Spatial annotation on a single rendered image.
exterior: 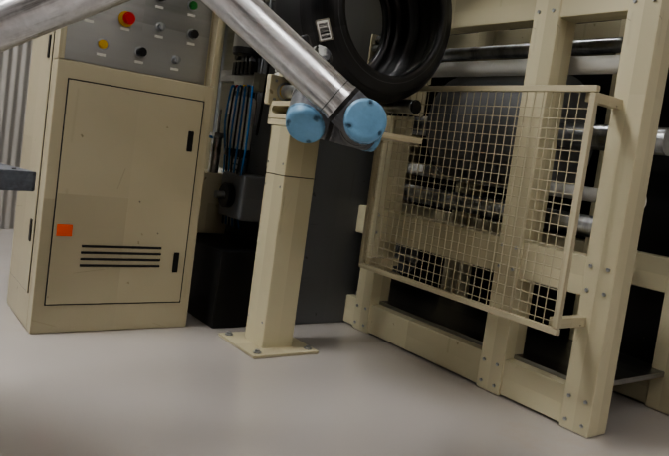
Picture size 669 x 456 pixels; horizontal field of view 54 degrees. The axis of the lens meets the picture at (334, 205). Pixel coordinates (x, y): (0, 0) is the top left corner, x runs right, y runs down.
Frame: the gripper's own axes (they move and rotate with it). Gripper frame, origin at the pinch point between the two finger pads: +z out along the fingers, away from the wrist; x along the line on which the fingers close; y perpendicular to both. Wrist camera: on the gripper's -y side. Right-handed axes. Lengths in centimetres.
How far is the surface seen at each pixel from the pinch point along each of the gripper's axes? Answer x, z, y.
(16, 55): -222, 179, 32
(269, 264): -44, 1, 73
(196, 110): -61, 40, 28
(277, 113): -27.4, 24.0, 28.9
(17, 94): -229, 168, 51
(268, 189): -41, 21, 56
